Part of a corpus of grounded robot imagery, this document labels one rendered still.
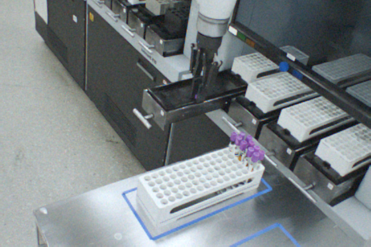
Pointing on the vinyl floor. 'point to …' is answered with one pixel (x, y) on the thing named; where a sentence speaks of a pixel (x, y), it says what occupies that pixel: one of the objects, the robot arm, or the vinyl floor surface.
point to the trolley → (206, 216)
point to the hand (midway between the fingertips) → (199, 90)
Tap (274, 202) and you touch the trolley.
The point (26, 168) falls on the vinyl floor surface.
